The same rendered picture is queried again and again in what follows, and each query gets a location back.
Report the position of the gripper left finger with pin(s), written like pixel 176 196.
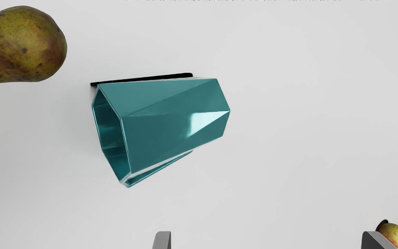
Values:
pixel 162 241

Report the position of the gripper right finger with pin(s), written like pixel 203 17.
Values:
pixel 373 241

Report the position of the teal faceted mug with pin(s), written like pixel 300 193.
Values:
pixel 164 124

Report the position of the small yellow-red pear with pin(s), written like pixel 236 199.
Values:
pixel 394 233

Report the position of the large green-brown pear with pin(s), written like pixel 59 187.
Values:
pixel 19 45

